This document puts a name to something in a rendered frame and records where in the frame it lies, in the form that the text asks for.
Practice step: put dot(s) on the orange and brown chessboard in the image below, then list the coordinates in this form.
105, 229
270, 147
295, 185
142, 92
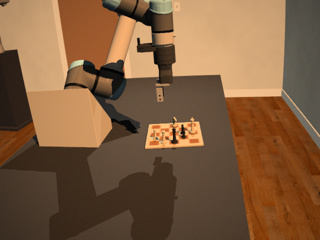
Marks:
191, 140

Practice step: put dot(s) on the white chess king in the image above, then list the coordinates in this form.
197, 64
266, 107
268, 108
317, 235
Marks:
192, 131

